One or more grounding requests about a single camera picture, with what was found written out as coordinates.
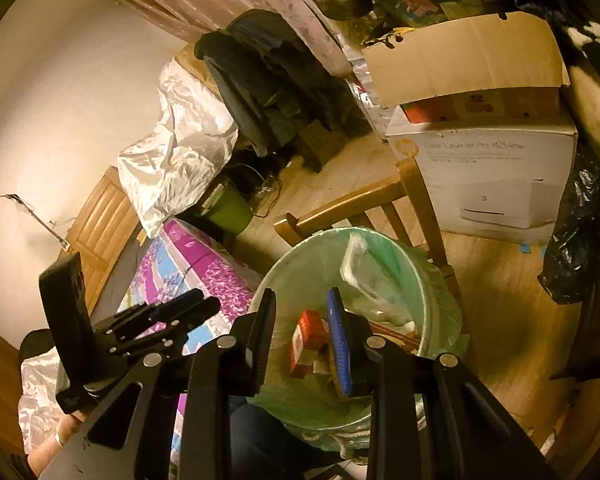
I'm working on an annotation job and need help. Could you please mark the black jacket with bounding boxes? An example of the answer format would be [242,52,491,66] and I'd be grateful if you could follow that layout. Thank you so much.
[194,9,373,136]

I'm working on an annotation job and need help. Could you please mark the string lights wire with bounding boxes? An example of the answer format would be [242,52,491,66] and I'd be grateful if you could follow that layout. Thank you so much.
[0,191,72,252]

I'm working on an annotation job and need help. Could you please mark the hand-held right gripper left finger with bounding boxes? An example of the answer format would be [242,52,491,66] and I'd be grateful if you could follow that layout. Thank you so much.
[40,287,277,480]

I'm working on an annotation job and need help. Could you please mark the red white packet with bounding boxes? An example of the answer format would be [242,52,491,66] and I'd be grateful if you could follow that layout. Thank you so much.
[287,309,331,379]

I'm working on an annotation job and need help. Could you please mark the clear plastic wrapper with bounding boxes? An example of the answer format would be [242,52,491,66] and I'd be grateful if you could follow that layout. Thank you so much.
[340,232,412,327]

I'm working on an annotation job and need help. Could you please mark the wooden chair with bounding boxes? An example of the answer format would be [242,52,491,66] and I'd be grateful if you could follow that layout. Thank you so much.
[274,157,463,311]

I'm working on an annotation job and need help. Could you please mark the black plastic bag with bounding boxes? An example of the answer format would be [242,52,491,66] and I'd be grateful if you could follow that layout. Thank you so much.
[536,152,600,307]

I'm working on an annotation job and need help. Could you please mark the floral striped bedspread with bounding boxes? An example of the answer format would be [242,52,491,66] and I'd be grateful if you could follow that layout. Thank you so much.
[117,217,261,463]

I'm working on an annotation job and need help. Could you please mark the green-lined trash bin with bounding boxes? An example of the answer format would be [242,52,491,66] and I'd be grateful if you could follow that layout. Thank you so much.
[247,226,473,461]

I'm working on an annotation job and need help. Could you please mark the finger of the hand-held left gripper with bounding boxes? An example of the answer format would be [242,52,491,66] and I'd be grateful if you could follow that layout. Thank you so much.
[105,327,191,358]
[112,290,221,333]

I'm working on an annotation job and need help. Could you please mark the brown cardboard box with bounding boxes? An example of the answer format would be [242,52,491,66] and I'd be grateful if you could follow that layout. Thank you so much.
[361,10,572,126]

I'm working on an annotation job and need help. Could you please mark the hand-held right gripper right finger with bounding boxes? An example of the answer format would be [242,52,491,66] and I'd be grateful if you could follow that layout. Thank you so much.
[326,287,561,480]

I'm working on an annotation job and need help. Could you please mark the orange printed carton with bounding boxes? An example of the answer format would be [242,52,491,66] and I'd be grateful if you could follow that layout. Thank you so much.
[400,87,561,125]

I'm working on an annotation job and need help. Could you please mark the black white patterned cloth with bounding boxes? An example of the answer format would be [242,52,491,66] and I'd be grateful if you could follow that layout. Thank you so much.
[514,0,600,58]

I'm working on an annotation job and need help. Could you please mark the person's leg dark trousers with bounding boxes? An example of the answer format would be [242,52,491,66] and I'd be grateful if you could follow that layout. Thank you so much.
[229,400,346,480]

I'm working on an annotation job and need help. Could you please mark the green plastic tub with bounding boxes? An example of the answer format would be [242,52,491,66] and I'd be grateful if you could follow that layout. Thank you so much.
[200,182,255,235]

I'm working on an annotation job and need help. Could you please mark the beige cushion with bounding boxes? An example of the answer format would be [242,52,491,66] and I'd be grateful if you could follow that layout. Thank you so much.
[567,65,600,163]

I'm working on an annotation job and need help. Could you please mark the wooden headboard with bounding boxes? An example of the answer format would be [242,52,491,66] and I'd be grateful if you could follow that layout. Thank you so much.
[65,166,148,311]

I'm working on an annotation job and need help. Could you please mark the white printer box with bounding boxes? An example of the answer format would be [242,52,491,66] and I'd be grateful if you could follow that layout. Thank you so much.
[384,109,579,242]

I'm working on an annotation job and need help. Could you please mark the grey mattress pad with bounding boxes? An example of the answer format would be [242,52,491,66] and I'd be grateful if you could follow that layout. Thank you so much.
[86,239,147,312]

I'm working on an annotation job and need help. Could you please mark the grey jacket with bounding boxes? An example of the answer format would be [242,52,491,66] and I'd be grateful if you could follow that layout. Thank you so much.
[204,52,271,157]

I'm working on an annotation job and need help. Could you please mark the tan cloth bundle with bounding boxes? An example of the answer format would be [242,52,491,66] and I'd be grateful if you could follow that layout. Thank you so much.
[174,41,217,82]

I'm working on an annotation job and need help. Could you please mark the person's left hand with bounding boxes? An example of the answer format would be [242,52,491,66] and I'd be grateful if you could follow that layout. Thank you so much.
[27,407,88,476]

